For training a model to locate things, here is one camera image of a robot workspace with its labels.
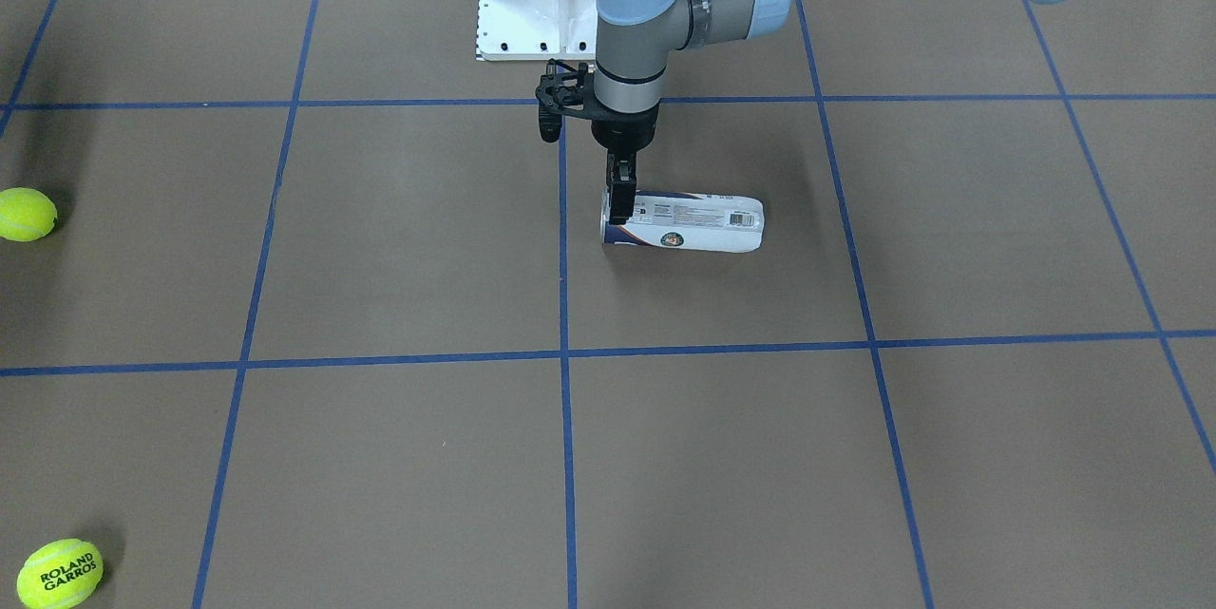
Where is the white tennis ball can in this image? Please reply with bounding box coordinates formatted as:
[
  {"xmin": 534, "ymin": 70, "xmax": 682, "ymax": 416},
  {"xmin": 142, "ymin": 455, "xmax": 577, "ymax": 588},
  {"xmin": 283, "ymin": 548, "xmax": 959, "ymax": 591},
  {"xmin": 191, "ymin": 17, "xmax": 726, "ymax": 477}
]
[{"xmin": 602, "ymin": 192, "xmax": 765, "ymax": 254}]

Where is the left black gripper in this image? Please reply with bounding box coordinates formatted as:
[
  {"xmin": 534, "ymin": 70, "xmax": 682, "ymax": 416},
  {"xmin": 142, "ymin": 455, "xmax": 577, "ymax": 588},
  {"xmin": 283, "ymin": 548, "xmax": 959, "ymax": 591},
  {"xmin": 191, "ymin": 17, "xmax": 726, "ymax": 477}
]
[{"xmin": 592, "ymin": 105, "xmax": 659, "ymax": 225}]

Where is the Roland Garros yellow tennis ball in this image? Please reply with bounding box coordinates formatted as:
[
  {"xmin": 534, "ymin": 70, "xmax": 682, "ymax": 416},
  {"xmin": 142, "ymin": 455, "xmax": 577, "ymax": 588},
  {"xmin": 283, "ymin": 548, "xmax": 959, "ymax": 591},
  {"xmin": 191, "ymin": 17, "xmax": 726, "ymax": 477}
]
[{"xmin": 15, "ymin": 538, "xmax": 105, "ymax": 608}]

